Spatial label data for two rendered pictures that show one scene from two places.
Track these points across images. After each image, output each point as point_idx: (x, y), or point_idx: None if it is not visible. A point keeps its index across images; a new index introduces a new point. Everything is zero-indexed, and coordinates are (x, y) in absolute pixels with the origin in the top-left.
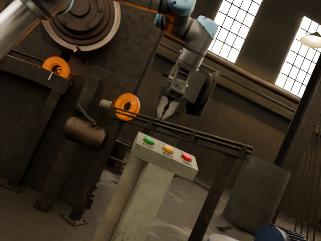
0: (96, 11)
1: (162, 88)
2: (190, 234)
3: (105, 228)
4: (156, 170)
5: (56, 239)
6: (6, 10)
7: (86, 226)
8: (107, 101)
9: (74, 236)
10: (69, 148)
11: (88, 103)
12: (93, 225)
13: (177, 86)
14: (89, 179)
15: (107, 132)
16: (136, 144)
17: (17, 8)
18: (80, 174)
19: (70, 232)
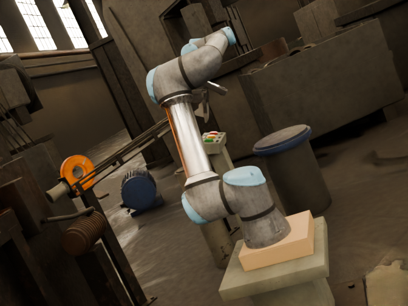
0: None
1: (204, 99)
2: None
3: (219, 223)
4: (224, 150)
5: (189, 293)
6: (190, 116)
7: (151, 293)
8: (57, 188)
9: (177, 289)
10: (102, 254)
11: (42, 212)
12: (145, 291)
13: (224, 88)
14: (122, 261)
15: (54, 227)
16: (219, 144)
17: (191, 108)
18: (80, 291)
19: (170, 294)
